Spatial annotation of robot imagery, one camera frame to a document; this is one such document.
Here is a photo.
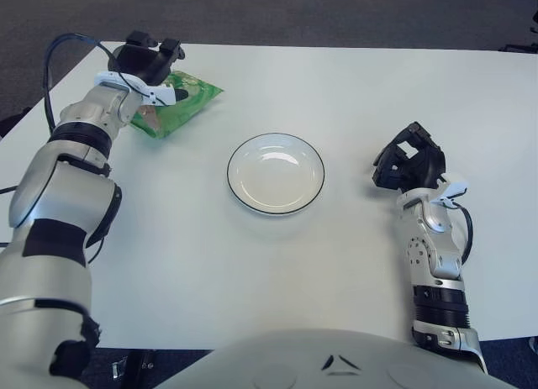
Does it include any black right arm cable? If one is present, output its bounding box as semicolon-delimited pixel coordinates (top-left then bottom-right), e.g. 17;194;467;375
451;203;474;264

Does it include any grey robot torso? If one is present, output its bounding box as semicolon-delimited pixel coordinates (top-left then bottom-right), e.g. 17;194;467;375
155;329;538;389

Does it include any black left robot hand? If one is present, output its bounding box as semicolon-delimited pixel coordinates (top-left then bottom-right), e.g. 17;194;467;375
108;29;189;101

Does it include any white plate with black rim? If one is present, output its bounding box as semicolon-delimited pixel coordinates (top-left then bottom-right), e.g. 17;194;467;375
226;132;326;217

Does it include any black table leg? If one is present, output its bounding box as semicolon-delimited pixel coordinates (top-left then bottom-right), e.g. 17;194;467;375
111;350;157;382

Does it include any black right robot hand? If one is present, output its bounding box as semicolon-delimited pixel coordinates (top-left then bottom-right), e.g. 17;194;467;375
372;121;446;192

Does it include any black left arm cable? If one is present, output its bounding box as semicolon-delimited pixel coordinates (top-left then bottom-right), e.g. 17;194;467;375
41;32;114;134

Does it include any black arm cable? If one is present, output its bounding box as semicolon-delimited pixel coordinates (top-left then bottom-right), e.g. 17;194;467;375
41;32;114;134
451;203;474;264

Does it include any green potato chip bag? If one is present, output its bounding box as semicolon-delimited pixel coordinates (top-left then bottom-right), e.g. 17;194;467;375
128;71;224;140

